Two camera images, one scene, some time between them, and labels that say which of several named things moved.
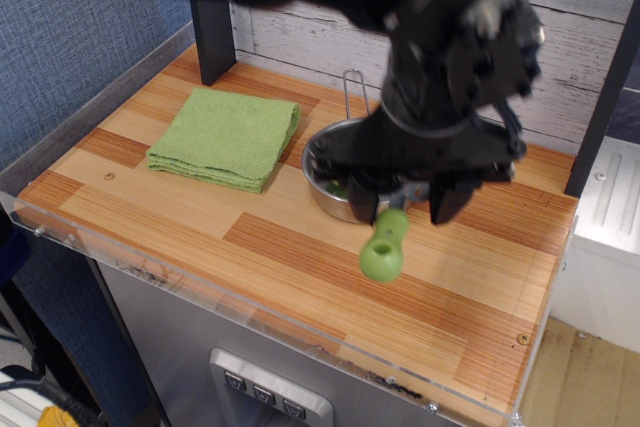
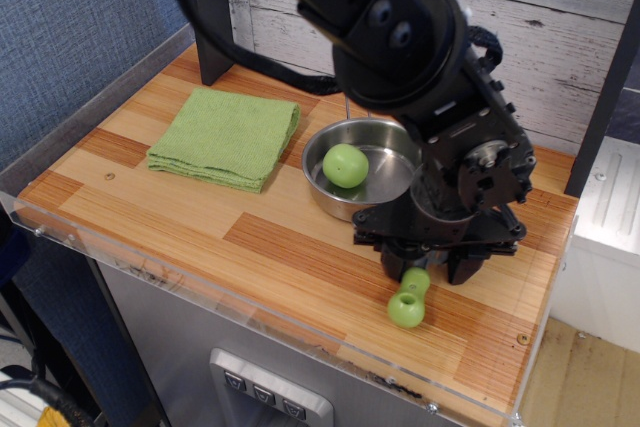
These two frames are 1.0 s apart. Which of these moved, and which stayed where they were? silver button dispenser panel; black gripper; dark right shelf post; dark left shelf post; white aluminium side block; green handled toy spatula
Moved: black gripper; green handled toy spatula
Stayed: white aluminium side block; dark left shelf post; dark right shelf post; silver button dispenser panel
